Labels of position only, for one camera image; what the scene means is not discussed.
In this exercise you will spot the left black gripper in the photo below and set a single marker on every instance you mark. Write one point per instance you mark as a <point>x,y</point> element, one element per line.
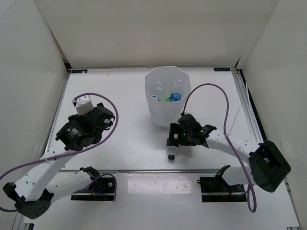
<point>78,118</point>

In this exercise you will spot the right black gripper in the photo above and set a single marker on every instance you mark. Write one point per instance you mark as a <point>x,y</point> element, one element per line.
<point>174,129</point>

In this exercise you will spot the clear bottle black label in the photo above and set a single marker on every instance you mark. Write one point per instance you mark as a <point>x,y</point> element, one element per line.
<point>172,152</point>

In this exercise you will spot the blue labelled bottle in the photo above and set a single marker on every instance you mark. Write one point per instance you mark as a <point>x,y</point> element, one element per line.
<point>176,90</point>

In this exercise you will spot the clear bottle blue label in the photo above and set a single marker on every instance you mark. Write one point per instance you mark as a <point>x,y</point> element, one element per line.
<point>159,91</point>

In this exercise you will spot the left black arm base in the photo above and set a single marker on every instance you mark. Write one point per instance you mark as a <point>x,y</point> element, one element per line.
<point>103,188</point>

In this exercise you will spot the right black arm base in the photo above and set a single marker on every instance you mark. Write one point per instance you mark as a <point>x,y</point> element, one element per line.
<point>216,190</point>

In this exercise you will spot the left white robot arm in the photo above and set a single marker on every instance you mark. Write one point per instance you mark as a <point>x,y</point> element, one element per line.
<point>36,191</point>

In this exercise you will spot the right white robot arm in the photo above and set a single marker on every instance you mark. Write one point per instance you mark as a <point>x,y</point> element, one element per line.
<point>268,167</point>

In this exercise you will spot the white octagonal plastic bin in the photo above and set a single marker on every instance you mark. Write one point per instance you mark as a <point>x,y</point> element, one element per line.
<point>166,91</point>

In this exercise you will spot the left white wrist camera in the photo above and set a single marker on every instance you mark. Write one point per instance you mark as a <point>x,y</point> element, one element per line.
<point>83,105</point>

